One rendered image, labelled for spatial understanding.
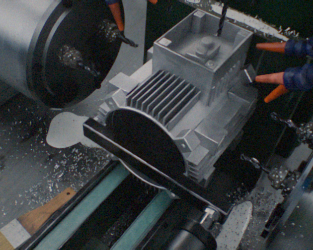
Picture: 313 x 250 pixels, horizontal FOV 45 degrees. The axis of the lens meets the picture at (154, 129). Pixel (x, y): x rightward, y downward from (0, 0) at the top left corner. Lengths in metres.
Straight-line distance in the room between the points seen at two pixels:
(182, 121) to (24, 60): 0.26
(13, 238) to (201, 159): 0.39
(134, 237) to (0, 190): 0.33
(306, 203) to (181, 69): 0.24
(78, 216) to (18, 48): 0.28
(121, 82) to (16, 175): 0.35
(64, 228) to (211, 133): 0.27
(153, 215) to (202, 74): 0.24
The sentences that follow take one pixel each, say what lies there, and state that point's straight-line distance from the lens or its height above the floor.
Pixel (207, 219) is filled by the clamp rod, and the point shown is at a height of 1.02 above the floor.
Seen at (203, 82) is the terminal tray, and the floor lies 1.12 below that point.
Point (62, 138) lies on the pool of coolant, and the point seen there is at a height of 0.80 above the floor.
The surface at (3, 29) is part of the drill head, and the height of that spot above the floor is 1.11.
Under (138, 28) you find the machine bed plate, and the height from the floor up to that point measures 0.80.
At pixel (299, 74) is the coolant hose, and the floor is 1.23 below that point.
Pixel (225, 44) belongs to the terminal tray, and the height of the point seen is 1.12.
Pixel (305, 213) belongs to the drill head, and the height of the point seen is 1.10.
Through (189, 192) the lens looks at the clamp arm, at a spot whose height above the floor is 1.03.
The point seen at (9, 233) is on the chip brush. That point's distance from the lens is 0.76.
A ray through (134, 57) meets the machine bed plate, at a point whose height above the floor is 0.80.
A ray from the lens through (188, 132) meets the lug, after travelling 0.50.
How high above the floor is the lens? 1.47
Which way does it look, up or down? 49 degrees down
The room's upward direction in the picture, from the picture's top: 6 degrees clockwise
